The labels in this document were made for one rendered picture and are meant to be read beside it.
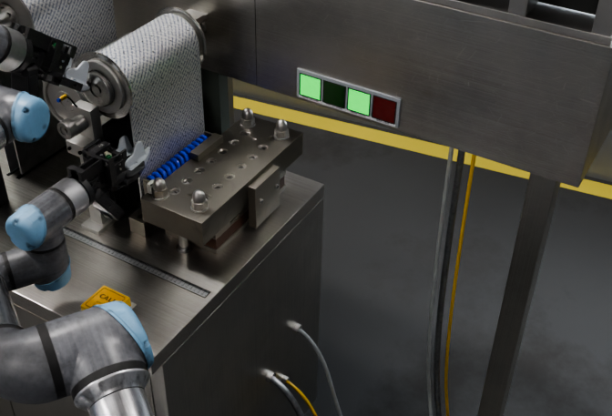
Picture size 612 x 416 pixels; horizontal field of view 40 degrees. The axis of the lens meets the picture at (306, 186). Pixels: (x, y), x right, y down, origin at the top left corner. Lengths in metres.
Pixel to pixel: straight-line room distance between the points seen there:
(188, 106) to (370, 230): 1.56
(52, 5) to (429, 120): 0.82
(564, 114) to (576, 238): 1.85
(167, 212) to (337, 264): 1.48
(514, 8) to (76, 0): 0.92
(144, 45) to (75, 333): 0.70
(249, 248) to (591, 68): 0.80
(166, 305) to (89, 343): 0.46
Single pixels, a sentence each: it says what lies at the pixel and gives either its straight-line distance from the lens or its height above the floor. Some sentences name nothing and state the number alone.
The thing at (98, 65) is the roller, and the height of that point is 1.30.
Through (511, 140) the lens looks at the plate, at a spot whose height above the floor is 1.20.
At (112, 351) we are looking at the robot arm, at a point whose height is 1.17.
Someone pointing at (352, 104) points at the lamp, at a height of 1.18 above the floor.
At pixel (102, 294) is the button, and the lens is 1.72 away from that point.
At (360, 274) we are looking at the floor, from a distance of 3.10.
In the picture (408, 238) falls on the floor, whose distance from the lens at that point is 3.28.
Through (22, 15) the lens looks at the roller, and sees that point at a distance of 1.84.
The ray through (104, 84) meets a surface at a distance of 1.70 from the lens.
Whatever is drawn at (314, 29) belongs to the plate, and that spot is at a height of 1.32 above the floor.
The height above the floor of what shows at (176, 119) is 1.12.
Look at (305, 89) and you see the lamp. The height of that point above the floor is 1.18.
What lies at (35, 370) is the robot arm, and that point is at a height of 1.17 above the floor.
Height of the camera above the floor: 2.09
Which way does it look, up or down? 37 degrees down
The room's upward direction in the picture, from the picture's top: 1 degrees clockwise
